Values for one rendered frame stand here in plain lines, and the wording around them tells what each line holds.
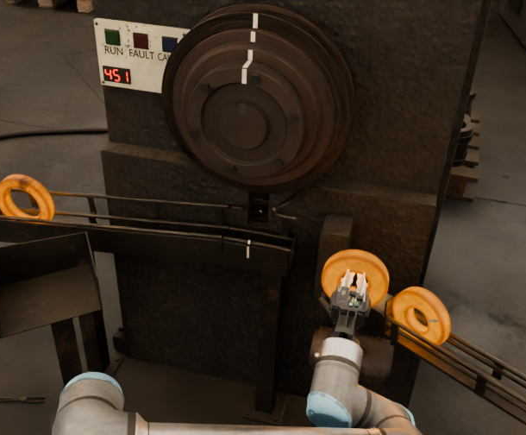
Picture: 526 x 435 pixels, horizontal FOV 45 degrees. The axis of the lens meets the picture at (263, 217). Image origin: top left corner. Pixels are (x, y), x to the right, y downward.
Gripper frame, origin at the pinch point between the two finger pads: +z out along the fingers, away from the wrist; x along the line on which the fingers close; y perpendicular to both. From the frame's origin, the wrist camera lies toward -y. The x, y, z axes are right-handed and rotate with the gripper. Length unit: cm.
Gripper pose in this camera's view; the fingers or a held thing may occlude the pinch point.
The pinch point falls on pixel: (356, 274)
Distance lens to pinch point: 147.9
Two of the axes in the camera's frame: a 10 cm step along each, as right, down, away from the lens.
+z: 2.5, -7.6, 6.0
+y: -0.2, -6.2, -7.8
